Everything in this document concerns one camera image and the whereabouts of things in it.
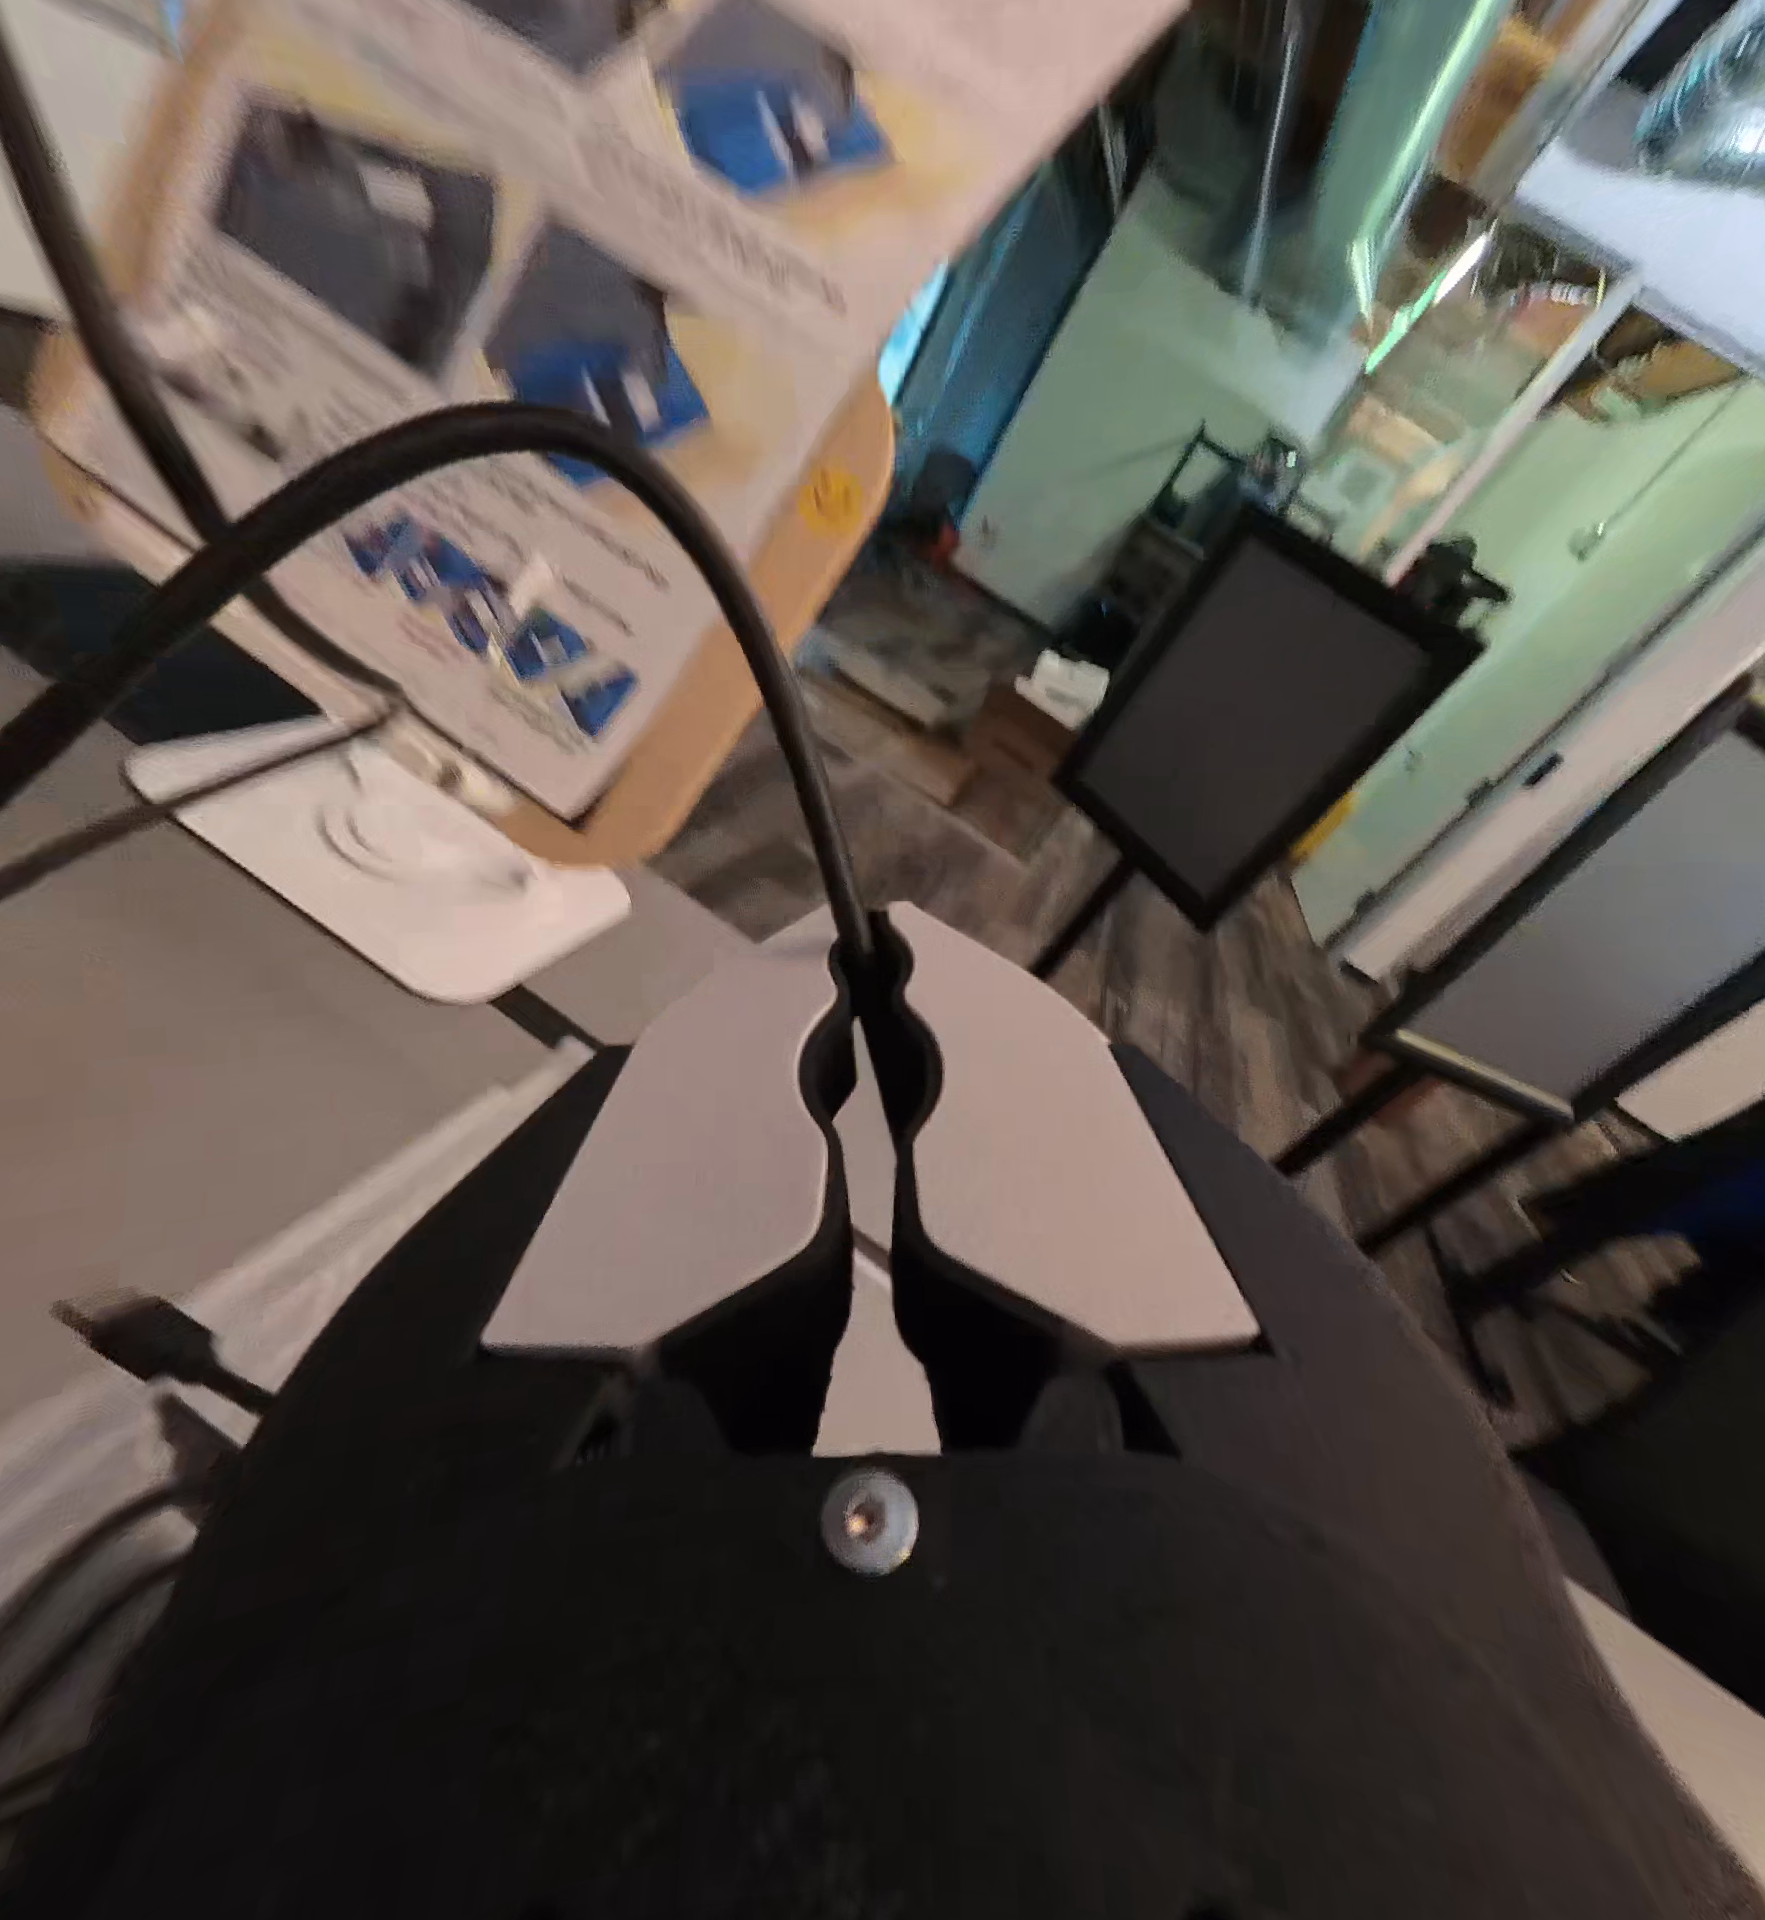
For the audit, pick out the instruction poster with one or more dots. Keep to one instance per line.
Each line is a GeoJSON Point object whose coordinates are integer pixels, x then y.
{"type": "Point", "coordinates": [373, 211]}

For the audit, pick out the white stand base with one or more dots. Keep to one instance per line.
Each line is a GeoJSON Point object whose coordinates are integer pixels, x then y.
{"type": "Point", "coordinates": [433, 885]}

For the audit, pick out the yellow smiley sticker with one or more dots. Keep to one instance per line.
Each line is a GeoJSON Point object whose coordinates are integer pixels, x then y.
{"type": "Point", "coordinates": [832, 498]}

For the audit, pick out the clear plastic bin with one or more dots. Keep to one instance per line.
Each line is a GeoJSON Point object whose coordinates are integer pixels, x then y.
{"type": "Point", "coordinates": [42, 1503]}

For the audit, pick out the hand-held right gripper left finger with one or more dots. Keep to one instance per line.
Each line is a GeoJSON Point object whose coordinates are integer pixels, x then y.
{"type": "Point", "coordinates": [674, 1201]}

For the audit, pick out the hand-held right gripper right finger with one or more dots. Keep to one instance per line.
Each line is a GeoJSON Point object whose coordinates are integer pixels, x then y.
{"type": "Point", "coordinates": [1078, 1201]}

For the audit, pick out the black floor stand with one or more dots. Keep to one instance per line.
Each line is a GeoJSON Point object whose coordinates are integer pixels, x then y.
{"type": "Point", "coordinates": [1663, 903]}

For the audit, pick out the black 7-port USB hub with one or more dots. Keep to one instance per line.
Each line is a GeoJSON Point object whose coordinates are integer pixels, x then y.
{"type": "Point", "coordinates": [523, 430]}

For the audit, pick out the black flat desk pad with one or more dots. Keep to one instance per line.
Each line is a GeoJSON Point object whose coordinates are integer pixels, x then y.
{"type": "Point", "coordinates": [102, 645]}

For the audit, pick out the black monitor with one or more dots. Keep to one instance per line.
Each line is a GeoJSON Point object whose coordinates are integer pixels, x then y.
{"type": "Point", "coordinates": [1243, 721]}

